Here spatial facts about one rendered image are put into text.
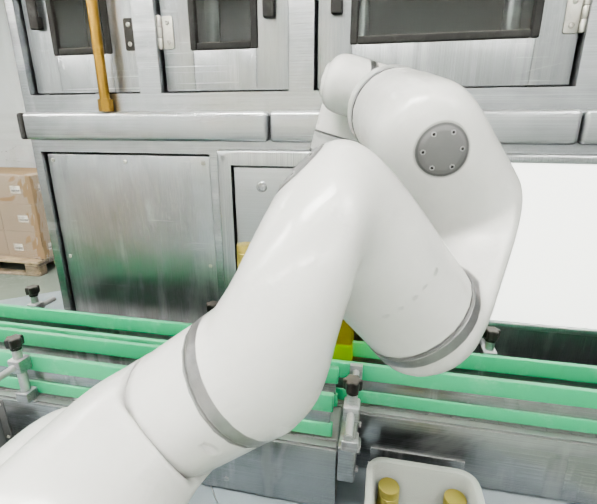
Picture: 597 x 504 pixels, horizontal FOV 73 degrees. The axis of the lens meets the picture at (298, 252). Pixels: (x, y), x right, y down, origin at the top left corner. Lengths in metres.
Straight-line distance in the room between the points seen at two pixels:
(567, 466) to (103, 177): 1.07
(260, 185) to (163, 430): 0.65
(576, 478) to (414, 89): 0.74
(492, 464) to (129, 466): 0.70
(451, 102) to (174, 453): 0.28
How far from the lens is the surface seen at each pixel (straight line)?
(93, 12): 1.00
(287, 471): 0.76
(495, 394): 0.79
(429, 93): 0.30
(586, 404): 0.83
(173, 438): 0.25
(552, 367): 0.87
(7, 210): 4.61
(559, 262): 0.89
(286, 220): 0.19
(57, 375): 0.89
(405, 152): 0.30
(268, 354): 0.20
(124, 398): 0.27
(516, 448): 0.84
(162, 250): 1.01
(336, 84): 0.54
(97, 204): 1.07
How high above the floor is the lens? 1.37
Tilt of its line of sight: 18 degrees down
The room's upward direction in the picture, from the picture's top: straight up
